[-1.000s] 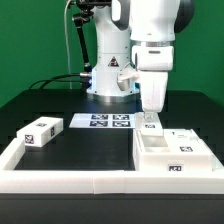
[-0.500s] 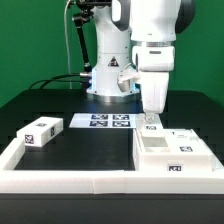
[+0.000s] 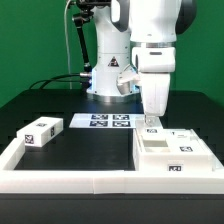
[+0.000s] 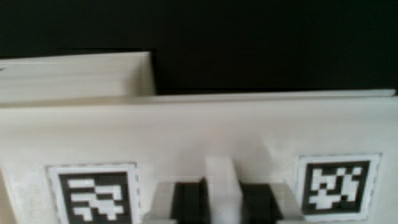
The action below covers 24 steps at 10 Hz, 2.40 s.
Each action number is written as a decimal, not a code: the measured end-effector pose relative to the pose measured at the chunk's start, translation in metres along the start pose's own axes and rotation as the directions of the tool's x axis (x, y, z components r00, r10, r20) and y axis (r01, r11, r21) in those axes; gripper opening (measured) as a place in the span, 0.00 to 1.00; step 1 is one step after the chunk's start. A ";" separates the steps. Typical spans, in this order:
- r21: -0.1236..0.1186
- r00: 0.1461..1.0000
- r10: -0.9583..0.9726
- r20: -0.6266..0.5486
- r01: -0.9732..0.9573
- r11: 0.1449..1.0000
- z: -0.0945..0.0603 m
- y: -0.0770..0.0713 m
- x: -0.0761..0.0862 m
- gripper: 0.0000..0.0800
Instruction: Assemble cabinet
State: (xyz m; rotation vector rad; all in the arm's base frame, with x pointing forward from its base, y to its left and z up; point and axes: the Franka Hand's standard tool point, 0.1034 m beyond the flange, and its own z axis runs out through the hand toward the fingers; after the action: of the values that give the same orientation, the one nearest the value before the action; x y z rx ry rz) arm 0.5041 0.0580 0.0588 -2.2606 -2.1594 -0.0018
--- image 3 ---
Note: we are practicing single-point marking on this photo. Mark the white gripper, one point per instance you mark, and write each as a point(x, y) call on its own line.
point(154, 95)

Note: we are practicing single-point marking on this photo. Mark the white cabinet door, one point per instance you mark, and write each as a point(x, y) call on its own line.
point(155, 132)
point(180, 141)

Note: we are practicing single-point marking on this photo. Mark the white cabinet body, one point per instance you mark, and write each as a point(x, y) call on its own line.
point(149, 157)

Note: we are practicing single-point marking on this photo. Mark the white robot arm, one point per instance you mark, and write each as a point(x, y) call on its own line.
point(136, 48)

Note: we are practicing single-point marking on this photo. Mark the white cabinet top block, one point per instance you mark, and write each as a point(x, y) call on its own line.
point(41, 131)

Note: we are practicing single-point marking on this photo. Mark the white marker sheet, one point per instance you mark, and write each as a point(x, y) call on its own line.
point(97, 120)

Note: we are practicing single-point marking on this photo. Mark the white U-shaped fence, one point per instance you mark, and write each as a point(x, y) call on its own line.
point(101, 182)

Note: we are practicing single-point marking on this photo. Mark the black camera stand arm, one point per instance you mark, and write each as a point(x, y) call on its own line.
point(84, 16)

